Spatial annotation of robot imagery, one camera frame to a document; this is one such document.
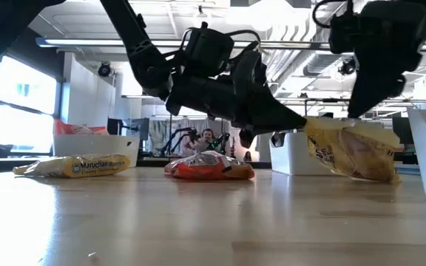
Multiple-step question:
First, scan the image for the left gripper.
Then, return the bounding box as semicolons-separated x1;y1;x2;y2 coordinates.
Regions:
166;50;308;149

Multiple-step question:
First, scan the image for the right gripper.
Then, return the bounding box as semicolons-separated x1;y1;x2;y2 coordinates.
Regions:
347;1;426;119

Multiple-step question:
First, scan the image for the yellow Maruchan ramen pack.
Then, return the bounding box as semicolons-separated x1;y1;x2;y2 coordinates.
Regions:
303;116;402;185
12;153;132;179

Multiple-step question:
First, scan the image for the orange-red Maruchan noodle pack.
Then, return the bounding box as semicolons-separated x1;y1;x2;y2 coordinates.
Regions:
53;119;74;136
163;150;255;181
71;124;109;136

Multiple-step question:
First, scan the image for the black ceiling spotlight cluster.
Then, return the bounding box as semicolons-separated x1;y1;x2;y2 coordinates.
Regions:
337;57;358;77

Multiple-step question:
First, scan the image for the dark computer monitor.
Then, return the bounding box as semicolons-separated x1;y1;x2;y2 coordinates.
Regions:
106;117;125;136
392;117;409;149

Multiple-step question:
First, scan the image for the large bright window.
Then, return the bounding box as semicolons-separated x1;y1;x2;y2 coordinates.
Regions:
0;55;68;154

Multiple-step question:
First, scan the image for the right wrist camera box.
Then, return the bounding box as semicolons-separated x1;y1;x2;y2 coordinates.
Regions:
328;13;364;55

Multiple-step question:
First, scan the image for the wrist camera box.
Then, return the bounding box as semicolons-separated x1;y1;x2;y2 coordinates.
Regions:
328;13;364;55
185;21;235;78

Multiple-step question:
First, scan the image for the distant black rig frame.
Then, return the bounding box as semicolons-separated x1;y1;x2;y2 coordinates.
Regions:
303;98;351;119

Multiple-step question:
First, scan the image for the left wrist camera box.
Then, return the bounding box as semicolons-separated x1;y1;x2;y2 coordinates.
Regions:
185;21;235;78

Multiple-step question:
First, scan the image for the black ceiling dome camera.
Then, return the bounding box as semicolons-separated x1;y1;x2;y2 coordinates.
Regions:
98;61;112;78

